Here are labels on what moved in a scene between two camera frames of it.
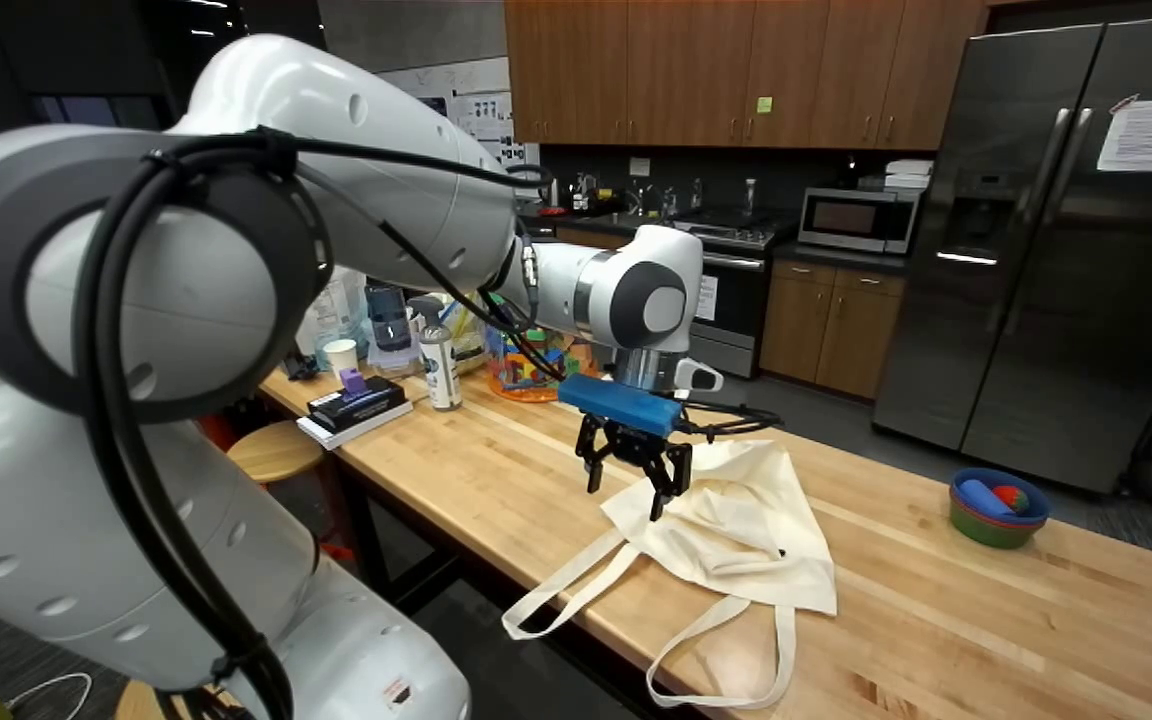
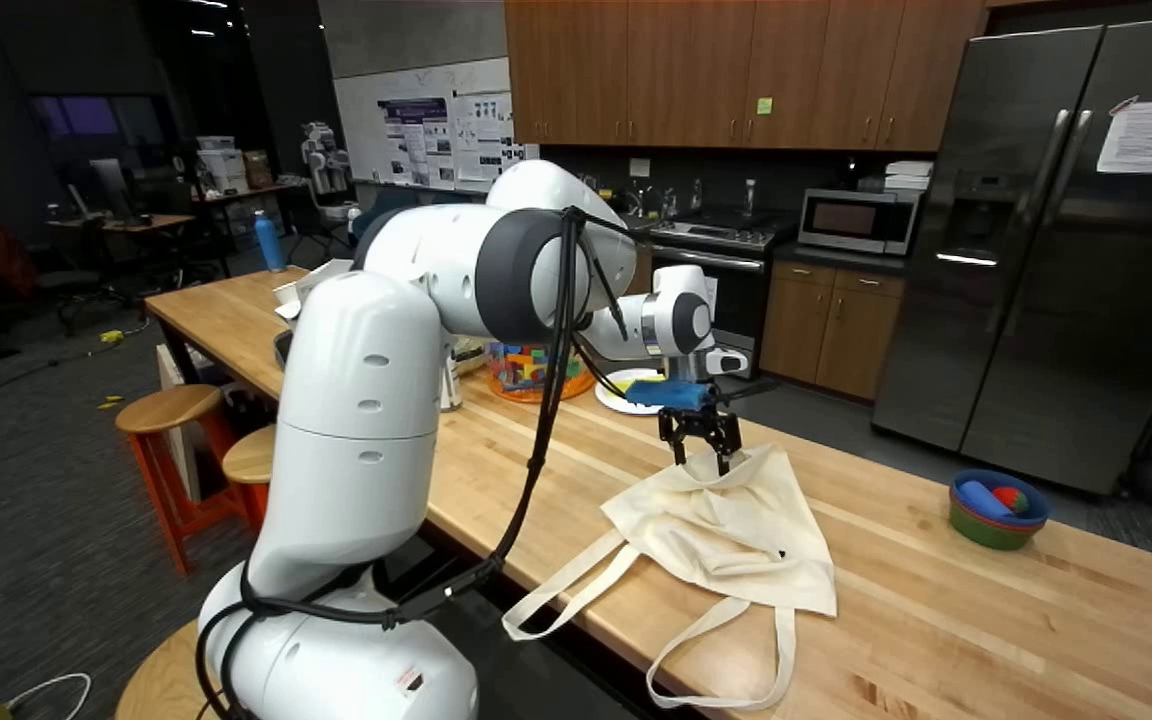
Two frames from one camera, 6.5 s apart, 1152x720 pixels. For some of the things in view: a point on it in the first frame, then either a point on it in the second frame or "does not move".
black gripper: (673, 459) -> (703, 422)
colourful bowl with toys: (998, 508) does not move
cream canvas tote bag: (738, 520) does not move
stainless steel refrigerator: (1067, 252) does not move
